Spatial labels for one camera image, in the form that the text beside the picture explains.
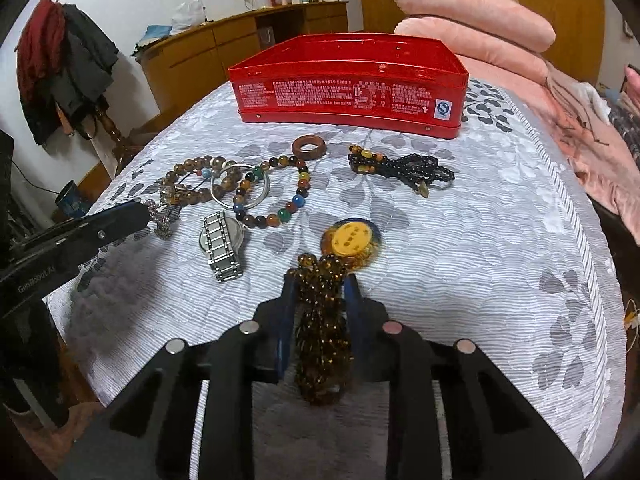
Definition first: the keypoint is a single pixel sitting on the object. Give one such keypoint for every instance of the wooden coat rack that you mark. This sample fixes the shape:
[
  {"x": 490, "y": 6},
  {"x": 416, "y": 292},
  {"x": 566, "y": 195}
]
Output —
[{"x": 112, "y": 132}]

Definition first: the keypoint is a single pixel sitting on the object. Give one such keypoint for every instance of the dark wooden bed frame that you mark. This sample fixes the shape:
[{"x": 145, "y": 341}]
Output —
[{"x": 617, "y": 230}]

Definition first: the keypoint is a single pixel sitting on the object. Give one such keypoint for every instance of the red tin box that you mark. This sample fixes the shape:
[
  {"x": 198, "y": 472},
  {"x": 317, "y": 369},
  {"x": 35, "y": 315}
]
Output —
[{"x": 350, "y": 95}]

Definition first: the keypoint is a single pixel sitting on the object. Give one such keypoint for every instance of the blue bin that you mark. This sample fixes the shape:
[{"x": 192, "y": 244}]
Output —
[{"x": 72, "y": 200}]

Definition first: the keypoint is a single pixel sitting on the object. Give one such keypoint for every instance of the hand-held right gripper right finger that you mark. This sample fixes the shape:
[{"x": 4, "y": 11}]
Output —
[{"x": 356, "y": 310}]

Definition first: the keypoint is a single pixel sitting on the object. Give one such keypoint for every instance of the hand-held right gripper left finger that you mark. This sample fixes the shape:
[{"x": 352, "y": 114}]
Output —
[{"x": 287, "y": 320}]

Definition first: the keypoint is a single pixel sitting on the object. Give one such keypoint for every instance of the pink bed blanket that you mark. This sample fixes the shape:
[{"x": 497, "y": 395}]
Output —
[{"x": 590, "y": 150}]

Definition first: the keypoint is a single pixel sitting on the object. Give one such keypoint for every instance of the wooden wardrobe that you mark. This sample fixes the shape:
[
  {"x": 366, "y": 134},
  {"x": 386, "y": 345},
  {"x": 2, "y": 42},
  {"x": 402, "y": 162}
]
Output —
[{"x": 375, "y": 0}]

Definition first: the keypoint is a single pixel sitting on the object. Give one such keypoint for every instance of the silver crystal ornament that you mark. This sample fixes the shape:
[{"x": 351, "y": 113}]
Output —
[{"x": 161, "y": 222}]

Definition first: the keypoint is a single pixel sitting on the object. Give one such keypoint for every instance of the silver metal watch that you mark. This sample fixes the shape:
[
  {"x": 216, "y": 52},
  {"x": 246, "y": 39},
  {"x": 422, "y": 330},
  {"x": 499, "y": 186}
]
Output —
[{"x": 222, "y": 245}]

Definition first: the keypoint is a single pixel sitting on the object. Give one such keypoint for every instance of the dark hanging jacket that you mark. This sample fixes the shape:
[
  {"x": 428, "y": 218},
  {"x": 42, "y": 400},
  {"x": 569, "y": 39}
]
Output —
[{"x": 85, "y": 60}]

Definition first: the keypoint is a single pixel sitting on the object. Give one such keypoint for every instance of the silver bangle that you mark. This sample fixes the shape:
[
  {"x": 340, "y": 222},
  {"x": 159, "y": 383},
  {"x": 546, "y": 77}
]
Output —
[{"x": 213, "y": 187}]

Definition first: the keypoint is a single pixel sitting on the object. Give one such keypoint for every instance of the wooden sideboard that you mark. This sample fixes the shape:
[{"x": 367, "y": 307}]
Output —
[{"x": 190, "y": 60}]

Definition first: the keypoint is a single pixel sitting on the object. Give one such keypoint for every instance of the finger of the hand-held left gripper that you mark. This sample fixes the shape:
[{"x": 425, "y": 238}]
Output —
[
  {"x": 120, "y": 212},
  {"x": 75, "y": 242}
]

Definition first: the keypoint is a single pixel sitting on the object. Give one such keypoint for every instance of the red hanging garment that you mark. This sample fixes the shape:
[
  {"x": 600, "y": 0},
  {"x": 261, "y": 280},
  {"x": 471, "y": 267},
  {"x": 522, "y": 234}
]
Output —
[{"x": 40, "y": 45}]

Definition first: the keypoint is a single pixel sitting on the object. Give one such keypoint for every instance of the white plastic bag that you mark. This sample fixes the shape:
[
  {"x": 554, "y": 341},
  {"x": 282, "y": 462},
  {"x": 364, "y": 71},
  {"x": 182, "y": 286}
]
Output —
[{"x": 189, "y": 17}]

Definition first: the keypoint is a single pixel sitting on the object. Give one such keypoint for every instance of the person's left forearm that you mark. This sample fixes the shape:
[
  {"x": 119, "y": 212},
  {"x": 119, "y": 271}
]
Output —
[{"x": 30, "y": 360}]

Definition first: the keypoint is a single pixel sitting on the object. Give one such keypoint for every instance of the blue cloth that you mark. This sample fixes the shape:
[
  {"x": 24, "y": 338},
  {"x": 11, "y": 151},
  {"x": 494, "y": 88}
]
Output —
[{"x": 157, "y": 34}]

